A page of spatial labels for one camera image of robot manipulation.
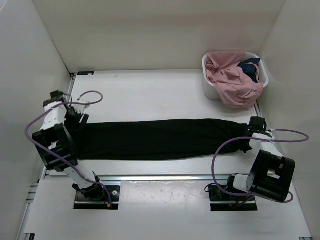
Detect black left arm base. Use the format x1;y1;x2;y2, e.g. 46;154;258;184
72;183;121;210

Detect blue label sticker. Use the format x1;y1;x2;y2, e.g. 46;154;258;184
77;71;95;76

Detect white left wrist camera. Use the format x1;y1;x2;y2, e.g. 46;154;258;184
72;99;91;115

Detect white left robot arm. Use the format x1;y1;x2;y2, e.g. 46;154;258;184
31;90;106;201

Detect white plastic laundry basket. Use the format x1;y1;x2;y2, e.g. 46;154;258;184
202;51;270;101

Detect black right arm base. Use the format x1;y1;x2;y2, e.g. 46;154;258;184
204;183;258;212

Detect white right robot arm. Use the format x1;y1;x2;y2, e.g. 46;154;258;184
224;116;296;203

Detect navy blue garment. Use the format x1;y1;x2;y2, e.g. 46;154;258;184
237;58;261;83

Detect black trousers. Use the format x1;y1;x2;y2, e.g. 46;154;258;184
73;118;249;161

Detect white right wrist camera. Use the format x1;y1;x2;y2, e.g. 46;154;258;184
265;129;276;140

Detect aluminium frame rail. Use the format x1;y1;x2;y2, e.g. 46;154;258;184
17;70;313;240

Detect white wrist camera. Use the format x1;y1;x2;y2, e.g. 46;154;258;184
265;129;276;140
72;99;91;115

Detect pink trousers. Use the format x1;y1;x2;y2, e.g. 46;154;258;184
205;50;264;109

